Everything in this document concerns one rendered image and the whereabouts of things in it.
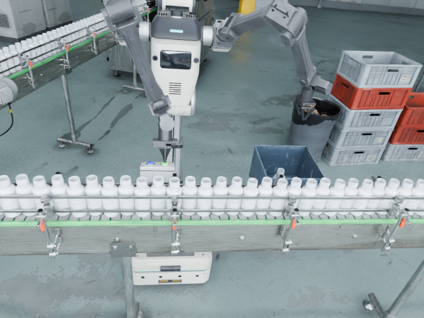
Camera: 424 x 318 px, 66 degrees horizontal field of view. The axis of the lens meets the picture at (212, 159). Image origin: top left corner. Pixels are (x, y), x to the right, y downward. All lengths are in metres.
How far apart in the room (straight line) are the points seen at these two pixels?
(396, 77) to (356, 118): 0.49
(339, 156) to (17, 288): 3.01
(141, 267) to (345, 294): 1.37
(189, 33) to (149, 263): 1.33
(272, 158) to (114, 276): 1.29
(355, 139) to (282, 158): 1.76
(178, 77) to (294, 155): 0.84
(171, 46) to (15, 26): 5.56
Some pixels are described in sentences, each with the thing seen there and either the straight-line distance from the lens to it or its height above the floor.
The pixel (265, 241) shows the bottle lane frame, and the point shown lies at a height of 0.88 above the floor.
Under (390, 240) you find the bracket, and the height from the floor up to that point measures 0.94.
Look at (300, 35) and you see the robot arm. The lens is 1.26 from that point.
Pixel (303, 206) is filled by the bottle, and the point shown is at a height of 1.06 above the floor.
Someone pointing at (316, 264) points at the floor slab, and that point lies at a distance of 2.65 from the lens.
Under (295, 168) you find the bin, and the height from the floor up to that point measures 0.79.
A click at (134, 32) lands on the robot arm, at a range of 1.16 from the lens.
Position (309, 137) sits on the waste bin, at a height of 0.39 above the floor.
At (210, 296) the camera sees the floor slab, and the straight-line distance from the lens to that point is 2.30.
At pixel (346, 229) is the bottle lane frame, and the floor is 0.95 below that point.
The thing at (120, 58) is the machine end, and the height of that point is 0.31.
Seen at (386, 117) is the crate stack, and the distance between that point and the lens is 3.73.
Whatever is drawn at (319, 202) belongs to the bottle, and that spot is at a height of 1.07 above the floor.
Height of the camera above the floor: 1.92
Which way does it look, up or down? 34 degrees down
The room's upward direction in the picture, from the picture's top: 6 degrees clockwise
